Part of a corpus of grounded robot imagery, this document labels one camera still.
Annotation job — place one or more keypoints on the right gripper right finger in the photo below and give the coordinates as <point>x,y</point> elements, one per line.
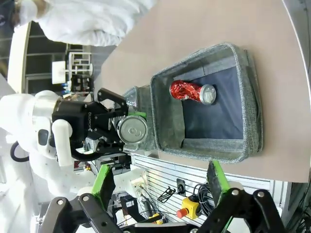
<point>218,184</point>

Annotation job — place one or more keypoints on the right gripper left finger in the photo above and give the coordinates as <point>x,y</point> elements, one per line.
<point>104,184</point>

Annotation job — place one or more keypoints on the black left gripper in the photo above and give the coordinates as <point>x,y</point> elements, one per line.
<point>80,116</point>

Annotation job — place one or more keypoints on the crushed black drink can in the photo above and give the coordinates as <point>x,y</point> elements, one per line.
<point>133,129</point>

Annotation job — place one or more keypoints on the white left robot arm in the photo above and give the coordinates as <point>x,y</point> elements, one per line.
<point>19,109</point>

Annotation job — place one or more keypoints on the crushed red drink can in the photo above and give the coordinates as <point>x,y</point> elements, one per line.
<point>184,91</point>

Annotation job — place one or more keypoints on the black power adapter box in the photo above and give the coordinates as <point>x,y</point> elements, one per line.
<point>127,202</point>

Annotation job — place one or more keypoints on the crushed clear plastic bottle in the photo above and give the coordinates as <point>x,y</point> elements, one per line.
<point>131,97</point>

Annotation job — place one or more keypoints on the yellow emergency stop button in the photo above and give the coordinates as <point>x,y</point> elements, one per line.
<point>192,205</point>

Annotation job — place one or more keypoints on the black panel socket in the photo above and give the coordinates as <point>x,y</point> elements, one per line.
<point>180,187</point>

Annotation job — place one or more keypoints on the white slotted panel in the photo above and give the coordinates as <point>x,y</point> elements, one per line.
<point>165,172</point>

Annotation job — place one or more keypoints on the person's blurred head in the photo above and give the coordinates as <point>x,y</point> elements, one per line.
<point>24,11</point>

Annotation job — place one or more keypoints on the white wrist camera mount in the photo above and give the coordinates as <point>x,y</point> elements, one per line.
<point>63,143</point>

